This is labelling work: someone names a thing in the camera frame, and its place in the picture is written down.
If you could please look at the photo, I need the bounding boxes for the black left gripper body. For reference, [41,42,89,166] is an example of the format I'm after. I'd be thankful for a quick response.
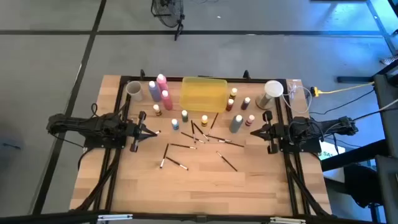
[126,110,147,153]

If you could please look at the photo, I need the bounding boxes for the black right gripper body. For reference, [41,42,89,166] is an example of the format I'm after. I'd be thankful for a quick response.
[262,110,287,155]

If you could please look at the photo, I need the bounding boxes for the large grey paint bottle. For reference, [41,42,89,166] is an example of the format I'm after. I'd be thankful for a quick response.
[229,114,244,134]

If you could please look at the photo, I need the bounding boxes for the large purple paint bottle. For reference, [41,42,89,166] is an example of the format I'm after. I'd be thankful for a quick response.
[147,80,162,103]

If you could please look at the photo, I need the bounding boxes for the large light pink paint bottle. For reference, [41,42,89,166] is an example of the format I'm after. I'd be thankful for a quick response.
[155,73,169,93]

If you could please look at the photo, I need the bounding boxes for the large coral red paint bottle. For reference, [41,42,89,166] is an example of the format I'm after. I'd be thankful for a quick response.
[160,90,174,111]

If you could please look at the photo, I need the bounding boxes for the grey plastic cup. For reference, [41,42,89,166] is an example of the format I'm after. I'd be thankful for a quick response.
[125,80,144,102]

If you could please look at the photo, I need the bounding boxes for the white labelled box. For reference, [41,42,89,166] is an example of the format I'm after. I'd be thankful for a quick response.
[318,141,346,161]

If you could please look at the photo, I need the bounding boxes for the yellow translucent plastic bin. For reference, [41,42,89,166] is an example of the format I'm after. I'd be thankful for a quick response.
[179,77,229,113]

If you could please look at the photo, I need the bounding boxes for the black crossbar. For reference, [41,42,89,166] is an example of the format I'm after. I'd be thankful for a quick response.
[0,210,398,224]

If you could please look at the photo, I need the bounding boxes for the black office chair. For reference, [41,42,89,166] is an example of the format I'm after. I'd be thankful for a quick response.
[343,164,384,208]

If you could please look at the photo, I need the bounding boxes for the dark grey side desk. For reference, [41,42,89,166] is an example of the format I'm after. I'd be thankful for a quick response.
[320,65,398,224]

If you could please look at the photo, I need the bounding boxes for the black floor fan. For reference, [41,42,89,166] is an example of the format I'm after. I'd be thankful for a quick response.
[150,0,187,42]

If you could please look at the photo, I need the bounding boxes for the person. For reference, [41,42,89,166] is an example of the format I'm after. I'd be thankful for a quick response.
[380,54,398,67]

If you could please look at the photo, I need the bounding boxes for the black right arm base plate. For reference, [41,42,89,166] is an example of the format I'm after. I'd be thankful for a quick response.
[278,136,323,154]

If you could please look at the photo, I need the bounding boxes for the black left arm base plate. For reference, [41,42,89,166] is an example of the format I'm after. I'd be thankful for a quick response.
[83,136,127,149]

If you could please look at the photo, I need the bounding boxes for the white coiled cable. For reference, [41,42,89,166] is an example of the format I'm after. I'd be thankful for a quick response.
[281,81,313,114]

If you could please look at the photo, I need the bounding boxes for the yellow extension cable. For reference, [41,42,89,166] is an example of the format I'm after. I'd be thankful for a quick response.
[310,81,376,96]

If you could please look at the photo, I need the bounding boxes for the silver metal bracket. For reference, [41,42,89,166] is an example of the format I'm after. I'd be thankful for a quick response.
[97,213,134,222]
[269,216,307,224]

